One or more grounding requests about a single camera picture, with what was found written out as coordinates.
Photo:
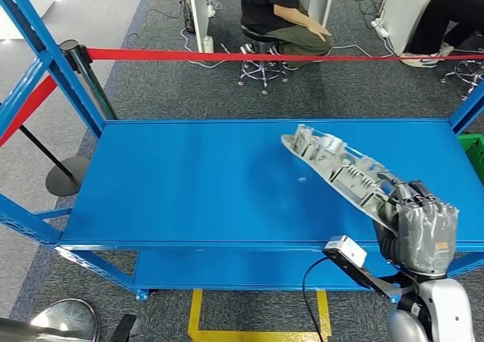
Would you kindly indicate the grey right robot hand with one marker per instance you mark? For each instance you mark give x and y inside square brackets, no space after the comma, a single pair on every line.
[423,239]

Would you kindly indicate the grey plastic wheel hubcap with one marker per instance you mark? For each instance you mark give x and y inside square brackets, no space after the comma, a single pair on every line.
[332,169]

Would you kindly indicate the blue metal shelf rack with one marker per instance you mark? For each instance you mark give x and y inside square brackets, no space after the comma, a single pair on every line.
[189,179]

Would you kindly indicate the green plastic crate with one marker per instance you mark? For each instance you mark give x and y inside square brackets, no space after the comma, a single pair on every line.
[476,152]

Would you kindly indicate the white power strip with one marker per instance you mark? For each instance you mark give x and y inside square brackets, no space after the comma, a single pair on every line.
[380,28]

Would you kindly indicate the black stool with chrome base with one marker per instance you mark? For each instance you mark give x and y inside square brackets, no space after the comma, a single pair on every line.
[261,69]

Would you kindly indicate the yellow floor tape square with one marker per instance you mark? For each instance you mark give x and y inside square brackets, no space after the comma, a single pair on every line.
[194,319]

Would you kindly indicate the small white bottle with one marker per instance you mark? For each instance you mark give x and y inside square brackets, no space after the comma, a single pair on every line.
[208,45]

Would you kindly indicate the red barrier belt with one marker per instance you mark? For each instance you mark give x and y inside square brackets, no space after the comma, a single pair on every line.
[30,106]
[189,55]

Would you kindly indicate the black stanchion with dark base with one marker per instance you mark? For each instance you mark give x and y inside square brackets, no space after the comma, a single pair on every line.
[67,178]

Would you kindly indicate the chrome stanchion with mirror base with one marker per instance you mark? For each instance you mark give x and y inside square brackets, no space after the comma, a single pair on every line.
[66,319]

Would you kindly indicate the dark chrome barrier post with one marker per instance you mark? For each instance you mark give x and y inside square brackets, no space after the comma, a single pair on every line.
[90,81]

